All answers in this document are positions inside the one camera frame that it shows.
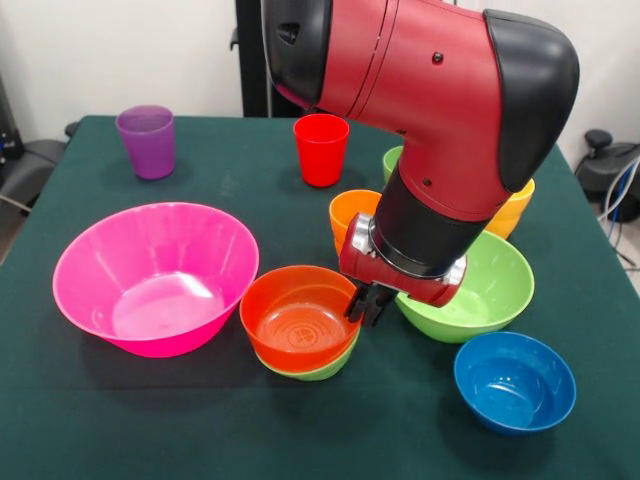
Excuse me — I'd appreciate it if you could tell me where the small green bowl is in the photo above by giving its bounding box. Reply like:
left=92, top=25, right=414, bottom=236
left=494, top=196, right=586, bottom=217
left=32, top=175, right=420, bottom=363
left=254, top=327, right=362, bottom=383

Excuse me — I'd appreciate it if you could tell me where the large pink bowl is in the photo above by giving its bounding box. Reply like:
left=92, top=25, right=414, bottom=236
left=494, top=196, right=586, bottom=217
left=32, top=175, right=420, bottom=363
left=52, top=201, right=261, bottom=359

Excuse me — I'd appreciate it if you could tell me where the green cup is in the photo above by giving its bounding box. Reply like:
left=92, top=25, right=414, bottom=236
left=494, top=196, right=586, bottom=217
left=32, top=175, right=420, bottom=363
left=382, top=145, right=405, bottom=184

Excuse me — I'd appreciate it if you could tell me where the dark green tablecloth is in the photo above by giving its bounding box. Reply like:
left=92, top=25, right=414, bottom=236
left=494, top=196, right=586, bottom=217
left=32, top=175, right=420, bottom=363
left=0, top=115, right=640, bottom=480

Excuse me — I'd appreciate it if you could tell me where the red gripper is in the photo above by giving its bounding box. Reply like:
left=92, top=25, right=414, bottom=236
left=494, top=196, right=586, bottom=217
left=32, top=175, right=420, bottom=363
left=338, top=212, right=469, bottom=329

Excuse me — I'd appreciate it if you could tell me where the red cup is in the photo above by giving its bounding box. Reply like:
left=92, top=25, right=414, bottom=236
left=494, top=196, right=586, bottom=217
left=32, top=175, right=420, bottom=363
left=292, top=113, right=350, bottom=189

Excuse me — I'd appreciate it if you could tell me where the yellow cup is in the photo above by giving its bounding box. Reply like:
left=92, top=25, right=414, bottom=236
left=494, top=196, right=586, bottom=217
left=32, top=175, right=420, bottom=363
left=484, top=178, right=536, bottom=241

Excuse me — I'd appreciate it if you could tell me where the black wheeled base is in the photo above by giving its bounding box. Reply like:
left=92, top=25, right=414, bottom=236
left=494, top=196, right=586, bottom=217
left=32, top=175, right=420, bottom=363
left=0, top=138, right=68, bottom=209
left=574, top=128, right=640, bottom=204

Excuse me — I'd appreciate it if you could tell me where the blue cable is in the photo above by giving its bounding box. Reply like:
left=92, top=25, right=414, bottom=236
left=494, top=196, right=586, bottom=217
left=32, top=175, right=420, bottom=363
left=602, top=159, right=640, bottom=226

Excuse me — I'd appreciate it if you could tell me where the red bowl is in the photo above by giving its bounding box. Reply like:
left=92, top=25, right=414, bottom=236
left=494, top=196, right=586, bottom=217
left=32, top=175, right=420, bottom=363
left=238, top=264, right=362, bottom=374

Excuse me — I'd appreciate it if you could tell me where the blue bowl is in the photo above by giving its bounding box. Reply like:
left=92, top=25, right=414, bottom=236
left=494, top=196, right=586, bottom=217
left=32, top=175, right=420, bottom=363
left=453, top=331, right=578, bottom=437

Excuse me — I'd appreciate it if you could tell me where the orange cup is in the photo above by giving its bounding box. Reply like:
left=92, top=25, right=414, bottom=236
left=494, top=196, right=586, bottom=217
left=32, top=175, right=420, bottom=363
left=328, top=189, right=384, bottom=259

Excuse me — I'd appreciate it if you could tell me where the purple cup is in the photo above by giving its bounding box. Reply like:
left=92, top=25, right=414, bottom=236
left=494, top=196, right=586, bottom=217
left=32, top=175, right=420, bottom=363
left=114, top=104, right=177, bottom=181

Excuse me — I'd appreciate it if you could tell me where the large green bowl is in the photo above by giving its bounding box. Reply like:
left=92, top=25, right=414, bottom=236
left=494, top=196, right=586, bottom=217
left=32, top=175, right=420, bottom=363
left=394, top=230, right=536, bottom=345

